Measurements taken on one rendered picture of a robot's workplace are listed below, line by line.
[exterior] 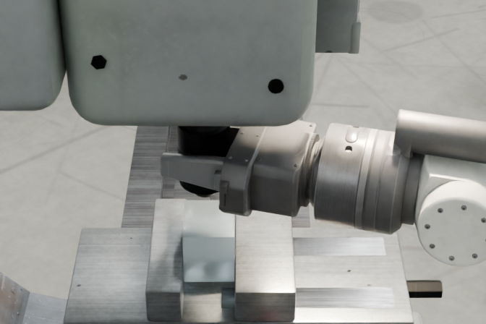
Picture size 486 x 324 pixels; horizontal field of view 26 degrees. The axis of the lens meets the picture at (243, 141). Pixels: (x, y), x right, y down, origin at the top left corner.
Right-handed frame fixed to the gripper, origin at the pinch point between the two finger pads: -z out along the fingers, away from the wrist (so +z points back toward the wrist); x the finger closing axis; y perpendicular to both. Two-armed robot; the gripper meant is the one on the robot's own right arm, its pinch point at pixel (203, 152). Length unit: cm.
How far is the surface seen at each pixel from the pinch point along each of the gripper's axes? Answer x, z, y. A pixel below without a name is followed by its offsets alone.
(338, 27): -0.6, 11.3, -14.0
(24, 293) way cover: -9.4, -25.2, 31.3
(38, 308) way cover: -8.5, -23.0, 32.2
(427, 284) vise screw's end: -12.1, 20.8, 21.1
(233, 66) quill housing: 9.3, 5.2, -14.8
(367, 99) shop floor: -208, -10, 120
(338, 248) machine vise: -13.5, 11.0, 19.4
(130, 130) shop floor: -172, -76, 121
